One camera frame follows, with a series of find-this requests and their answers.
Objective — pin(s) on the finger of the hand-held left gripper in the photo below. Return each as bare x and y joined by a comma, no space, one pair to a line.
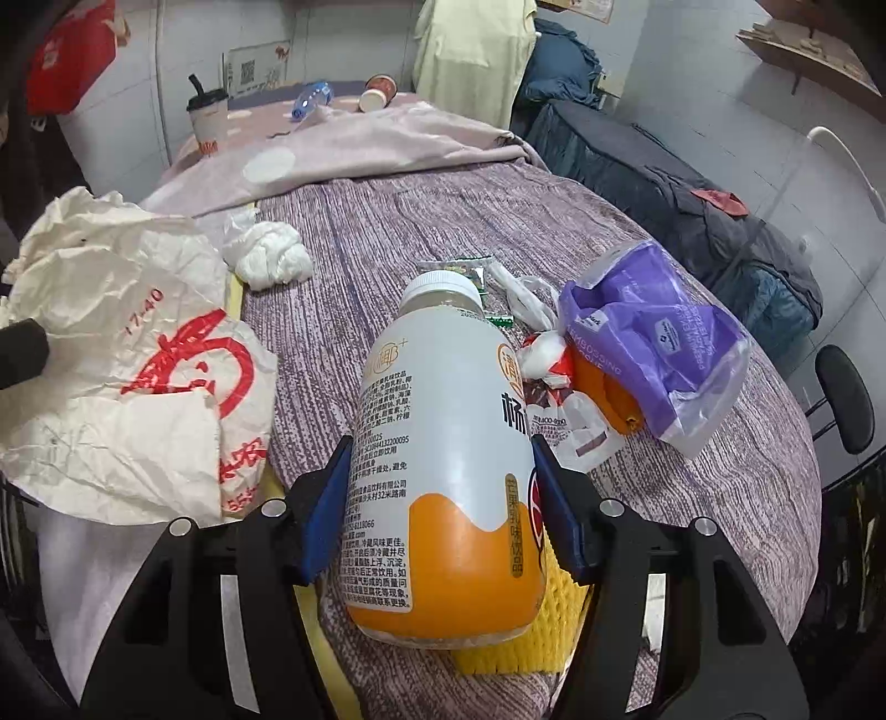
21,354

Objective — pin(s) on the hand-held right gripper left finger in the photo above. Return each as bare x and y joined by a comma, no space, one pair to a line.
325,512

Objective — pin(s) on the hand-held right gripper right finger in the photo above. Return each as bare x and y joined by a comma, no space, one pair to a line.
559,516

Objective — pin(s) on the red-print paper bag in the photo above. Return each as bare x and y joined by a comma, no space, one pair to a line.
104,311

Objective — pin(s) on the white and orange drink bottle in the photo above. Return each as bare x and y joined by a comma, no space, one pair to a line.
429,415

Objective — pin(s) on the white tissue wad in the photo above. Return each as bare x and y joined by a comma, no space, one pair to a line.
273,257

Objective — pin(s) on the clear green-edged snack wrapper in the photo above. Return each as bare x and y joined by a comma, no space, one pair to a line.
453,266

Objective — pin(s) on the white printed plastic bag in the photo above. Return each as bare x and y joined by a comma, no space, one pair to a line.
574,433

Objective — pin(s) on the orange peel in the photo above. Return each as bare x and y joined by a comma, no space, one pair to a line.
609,401

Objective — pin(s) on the yellow foam fruit net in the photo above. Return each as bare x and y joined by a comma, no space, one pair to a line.
498,658

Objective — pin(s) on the red and white wrapper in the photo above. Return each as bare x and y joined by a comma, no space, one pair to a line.
543,353

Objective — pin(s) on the dark hanging clothes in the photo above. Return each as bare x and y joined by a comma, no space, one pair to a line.
34,166

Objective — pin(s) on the purple plastic bag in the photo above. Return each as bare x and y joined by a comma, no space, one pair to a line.
644,332

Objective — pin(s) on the thin white plastic bag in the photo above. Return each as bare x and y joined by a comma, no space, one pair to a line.
526,299

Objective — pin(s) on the red bag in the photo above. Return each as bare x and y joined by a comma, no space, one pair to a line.
69,62

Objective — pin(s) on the takeaway cup with straw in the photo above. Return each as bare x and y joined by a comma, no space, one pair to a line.
207,124

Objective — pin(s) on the black drawer cart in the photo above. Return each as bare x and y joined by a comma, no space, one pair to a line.
855,554

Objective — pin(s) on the purple striped bed cover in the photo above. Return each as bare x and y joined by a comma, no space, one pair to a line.
415,221

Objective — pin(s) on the black office chair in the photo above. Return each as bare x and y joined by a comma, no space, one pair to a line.
841,388

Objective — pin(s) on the massage bed with dark cover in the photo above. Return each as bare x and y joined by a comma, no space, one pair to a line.
623,173

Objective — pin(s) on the red cloth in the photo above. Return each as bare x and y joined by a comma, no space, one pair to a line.
723,201

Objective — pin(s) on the pink dotted quilt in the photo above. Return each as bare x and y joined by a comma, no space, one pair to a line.
387,138

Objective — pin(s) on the blue plastic bottle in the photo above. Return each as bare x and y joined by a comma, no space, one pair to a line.
311,100

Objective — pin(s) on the red and white paper cup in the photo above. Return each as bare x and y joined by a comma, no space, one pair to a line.
377,93

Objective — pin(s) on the pile of blue clothes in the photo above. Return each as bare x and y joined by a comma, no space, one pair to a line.
561,69

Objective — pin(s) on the pale yellow hanging garment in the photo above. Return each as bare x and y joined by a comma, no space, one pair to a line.
471,62

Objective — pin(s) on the white gooseneck lamp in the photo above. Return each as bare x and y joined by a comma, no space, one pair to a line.
841,142

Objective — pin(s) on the white wall notice sheet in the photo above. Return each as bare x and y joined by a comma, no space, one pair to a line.
256,69

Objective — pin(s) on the wall poster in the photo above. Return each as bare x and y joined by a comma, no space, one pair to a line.
574,8

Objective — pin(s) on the wooden wall shelf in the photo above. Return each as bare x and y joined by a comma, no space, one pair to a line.
810,59

